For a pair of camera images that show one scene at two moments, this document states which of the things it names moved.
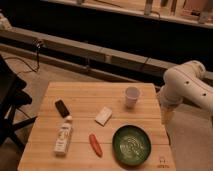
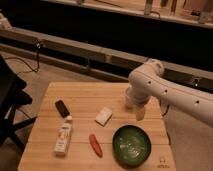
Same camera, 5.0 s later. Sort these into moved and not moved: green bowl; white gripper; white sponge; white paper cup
Moved: white gripper
Not moved: white paper cup; white sponge; green bowl
